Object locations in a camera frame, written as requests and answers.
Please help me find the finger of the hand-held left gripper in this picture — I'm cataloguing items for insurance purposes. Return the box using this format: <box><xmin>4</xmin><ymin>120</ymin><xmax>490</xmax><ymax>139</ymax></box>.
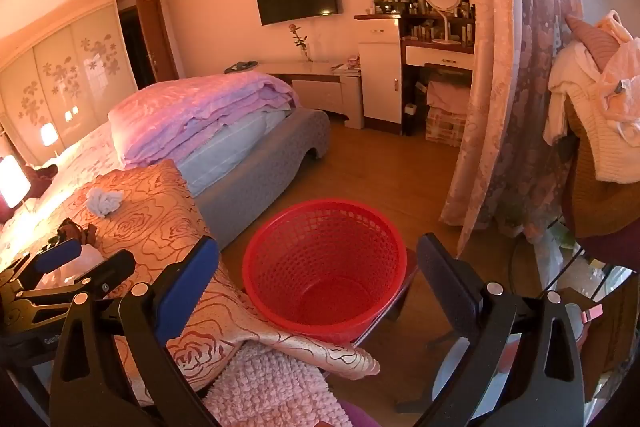
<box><xmin>20</xmin><ymin>249</ymin><xmax>137</xmax><ymax>308</ymax></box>
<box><xmin>0</xmin><ymin>237</ymin><xmax>83</xmax><ymax>293</ymax></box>

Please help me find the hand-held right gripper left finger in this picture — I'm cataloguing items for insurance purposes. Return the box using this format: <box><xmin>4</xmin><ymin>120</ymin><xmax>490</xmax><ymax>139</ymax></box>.
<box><xmin>49</xmin><ymin>236</ymin><xmax>223</xmax><ymax>427</ymax></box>

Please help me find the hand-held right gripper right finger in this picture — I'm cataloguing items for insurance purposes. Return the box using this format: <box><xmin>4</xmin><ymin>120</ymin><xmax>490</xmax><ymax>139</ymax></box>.
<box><xmin>414</xmin><ymin>233</ymin><xmax>586</xmax><ymax>427</ymax></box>

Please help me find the white cloth item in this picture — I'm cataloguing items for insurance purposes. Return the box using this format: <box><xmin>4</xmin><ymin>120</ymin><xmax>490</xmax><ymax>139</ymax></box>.
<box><xmin>50</xmin><ymin>244</ymin><xmax>107</xmax><ymax>288</ymax></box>

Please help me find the brown and black garment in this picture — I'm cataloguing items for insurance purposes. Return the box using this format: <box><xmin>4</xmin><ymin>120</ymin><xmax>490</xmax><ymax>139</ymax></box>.
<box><xmin>57</xmin><ymin>218</ymin><xmax>103</xmax><ymax>248</ymax></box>

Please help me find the white tissue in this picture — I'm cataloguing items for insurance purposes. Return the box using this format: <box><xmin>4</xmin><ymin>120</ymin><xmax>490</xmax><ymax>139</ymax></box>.
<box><xmin>86</xmin><ymin>188</ymin><xmax>125</xmax><ymax>219</ymax></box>

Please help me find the red plastic mesh basket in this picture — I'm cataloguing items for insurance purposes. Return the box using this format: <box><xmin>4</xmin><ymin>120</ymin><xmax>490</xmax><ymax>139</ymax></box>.
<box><xmin>242</xmin><ymin>201</ymin><xmax>408</xmax><ymax>344</ymax></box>

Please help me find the rose patterned bedspread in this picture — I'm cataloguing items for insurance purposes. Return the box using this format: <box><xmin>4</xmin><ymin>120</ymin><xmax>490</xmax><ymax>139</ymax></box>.
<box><xmin>0</xmin><ymin>159</ymin><xmax>381</xmax><ymax>408</ymax></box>

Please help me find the dark brown plush toy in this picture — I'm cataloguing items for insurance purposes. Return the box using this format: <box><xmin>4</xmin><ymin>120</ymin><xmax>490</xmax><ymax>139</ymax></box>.
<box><xmin>22</xmin><ymin>162</ymin><xmax>58</xmax><ymax>188</ymax></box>

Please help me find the white shade table lamp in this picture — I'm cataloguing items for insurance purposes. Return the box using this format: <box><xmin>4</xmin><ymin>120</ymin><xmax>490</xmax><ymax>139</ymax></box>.
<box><xmin>0</xmin><ymin>155</ymin><xmax>28</xmax><ymax>210</ymax></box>

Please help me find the pink floral bed sheet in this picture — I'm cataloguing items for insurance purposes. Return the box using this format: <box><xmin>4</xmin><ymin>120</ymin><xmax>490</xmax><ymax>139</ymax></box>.
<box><xmin>0</xmin><ymin>122</ymin><xmax>126</xmax><ymax>228</ymax></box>

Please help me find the pink fluffy mat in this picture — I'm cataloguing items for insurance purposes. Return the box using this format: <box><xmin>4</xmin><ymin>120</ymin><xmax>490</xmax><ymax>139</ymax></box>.
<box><xmin>202</xmin><ymin>342</ymin><xmax>353</xmax><ymax>427</ymax></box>

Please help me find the grey bed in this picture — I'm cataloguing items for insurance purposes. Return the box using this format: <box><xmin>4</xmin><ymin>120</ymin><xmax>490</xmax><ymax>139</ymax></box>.
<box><xmin>0</xmin><ymin>109</ymin><xmax>332</xmax><ymax>253</ymax></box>

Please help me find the light blue folded blanket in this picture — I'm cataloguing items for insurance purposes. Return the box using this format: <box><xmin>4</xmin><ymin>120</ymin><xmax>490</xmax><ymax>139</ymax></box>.
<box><xmin>177</xmin><ymin>107</ymin><xmax>301</xmax><ymax>198</ymax></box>

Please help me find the checked storage box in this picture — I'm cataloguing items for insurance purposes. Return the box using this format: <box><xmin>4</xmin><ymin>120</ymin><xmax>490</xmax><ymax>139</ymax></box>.
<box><xmin>425</xmin><ymin>107</ymin><xmax>468</xmax><ymax>148</ymax></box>

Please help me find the brown hanging garment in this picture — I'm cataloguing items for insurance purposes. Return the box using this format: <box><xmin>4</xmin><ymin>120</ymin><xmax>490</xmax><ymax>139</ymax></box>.
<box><xmin>562</xmin><ymin>102</ymin><xmax>640</xmax><ymax>268</ymax></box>

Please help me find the pink floral curtain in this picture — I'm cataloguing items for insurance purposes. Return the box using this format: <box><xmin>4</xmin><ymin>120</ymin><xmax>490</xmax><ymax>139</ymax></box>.
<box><xmin>439</xmin><ymin>0</ymin><xmax>601</xmax><ymax>240</ymax></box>

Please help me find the pink folded quilt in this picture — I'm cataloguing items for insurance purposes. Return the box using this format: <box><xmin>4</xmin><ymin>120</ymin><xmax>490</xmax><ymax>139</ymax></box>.
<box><xmin>107</xmin><ymin>73</ymin><xmax>301</xmax><ymax>170</ymax></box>

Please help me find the pink folded cloth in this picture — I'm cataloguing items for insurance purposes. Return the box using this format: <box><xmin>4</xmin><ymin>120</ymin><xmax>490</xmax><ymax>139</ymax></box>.
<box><xmin>426</xmin><ymin>79</ymin><xmax>473</xmax><ymax>112</ymax></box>

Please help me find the flower patterned sliding wardrobe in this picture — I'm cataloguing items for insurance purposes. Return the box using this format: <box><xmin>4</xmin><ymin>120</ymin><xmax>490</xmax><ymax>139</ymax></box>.
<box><xmin>0</xmin><ymin>0</ymin><xmax>139</xmax><ymax>168</ymax></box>

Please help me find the cream knit sweater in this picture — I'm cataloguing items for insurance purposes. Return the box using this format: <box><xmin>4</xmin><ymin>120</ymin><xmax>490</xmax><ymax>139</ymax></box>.
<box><xmin>542</xmin><ymin>44</ymin><xmax>640</xmax><ymax>185</ymax></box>

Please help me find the white tall cabinet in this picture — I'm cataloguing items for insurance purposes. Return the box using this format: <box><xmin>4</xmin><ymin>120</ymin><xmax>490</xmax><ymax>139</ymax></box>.
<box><xmin>354</xmin><ymin>14</ymin><xmax>405</xmax><ymax>125</ymax></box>

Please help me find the dark wood dressing table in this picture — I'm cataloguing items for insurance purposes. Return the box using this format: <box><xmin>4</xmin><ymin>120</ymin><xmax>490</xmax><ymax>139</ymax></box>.
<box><xmin>400</xmin><ymin>14</ymin><xmax>476</xmax><ymax>138</ymax></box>

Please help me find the low white desk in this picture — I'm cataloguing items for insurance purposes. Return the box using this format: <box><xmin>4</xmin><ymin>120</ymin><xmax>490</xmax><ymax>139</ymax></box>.
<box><xmin>252</xmin><ymin>59</ymin><xmax>366</xmax><ymax>130</ymax></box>

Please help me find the pink small box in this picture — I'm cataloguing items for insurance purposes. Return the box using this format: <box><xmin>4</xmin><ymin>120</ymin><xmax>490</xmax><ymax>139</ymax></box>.
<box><xmin>330</xmin><ymin>56</ymin><xmax>362</xmax><ymax>75</ymax></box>

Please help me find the brown wooden door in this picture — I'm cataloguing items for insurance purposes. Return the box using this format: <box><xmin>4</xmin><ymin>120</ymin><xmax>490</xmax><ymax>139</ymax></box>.
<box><xmin>136</xmin><ymin>0</ymin><xmax>180</xmax><ymax>90</ymax></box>

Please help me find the pink plastic bag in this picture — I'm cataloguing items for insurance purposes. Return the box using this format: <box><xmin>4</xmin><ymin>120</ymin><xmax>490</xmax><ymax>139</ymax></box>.
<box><xmin>595</xmin><ymin>11</ymin><xmax>640</xmax><ymax>142</ymax></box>

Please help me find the rose in glass vase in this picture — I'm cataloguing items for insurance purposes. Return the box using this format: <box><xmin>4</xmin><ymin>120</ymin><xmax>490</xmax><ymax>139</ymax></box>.
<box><xmin>287</xmin><ymin>23</ymin><xmax>313</xmax><ymax>62</ymax></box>

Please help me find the pink knit hat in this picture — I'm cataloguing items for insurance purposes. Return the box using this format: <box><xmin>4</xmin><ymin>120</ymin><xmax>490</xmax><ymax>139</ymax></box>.
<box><xmin>565</xmin><ymin>14</ymin><xmax>626</xmax><ymax>68</ymax></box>

